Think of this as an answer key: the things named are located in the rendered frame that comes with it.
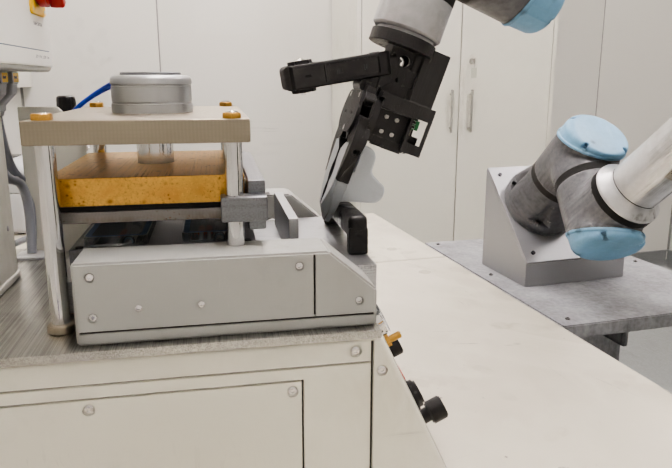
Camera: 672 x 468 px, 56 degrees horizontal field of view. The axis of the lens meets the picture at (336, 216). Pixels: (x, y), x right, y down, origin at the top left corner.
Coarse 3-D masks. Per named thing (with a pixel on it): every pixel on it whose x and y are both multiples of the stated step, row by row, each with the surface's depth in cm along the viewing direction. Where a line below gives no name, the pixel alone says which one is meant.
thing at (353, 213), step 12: (348, 204) 68; (336, 216) 69; (348, 216) 63; (360, 216) 62; (348, 228) 63; (360, 228) 62; (348, 240) 63; (360, 240) 63; (348, 252) 63; (360, 252) 63
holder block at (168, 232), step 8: (160, 224) 65; (168, 224) 65; (176, 224) 65; (152, 232) 62; (160, 232) 62; (168, 232) 62; (176, 232) 62; (248, 232) 62; (80, 240) 59; (152, 240) 59; (160, 240) 59; (168, 240) 59; (176, 240) 59; (248, 240) 58; (72, 248) 56; (80, 248) 56; (72, 256) 55
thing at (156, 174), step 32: (96, 160) 66; (128, 160) 66; (160, 160) 63; (192, 160) 66; (64, 192) 54; (96, 192) 54; (128, 192) 55; (160, 192) 55; (192, 192) 56; (224, 192) 56
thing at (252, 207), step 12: (252, 168) 63; (252, 180) 56; (264, 180) 56; (252, 192) 56; (264, 192) 56; (228, 204) 53; (240, 204) 53; (252, 204) 54; (264, 204) 54; (228, 216) 54; (240, 216) 54; (252, 216) 54; (264, 216) 54; (252, 228) 56; (264, 228) 57
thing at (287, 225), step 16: (288, 208) 66; (272, 224) 76; (288, 224) 61; (304, 224) 76; (320, 224) 76; (336, 224) 76; (256, 240) 69; (336, 240) 69; (352, 256) 62; (368, 256) 62; (368, 272) 60
